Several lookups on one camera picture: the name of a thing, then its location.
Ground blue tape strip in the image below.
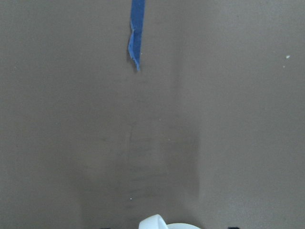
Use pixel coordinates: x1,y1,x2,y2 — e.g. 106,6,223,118
128,0,145,71

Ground white plastic cup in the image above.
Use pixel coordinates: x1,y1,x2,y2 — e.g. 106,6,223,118
139,214,198,229

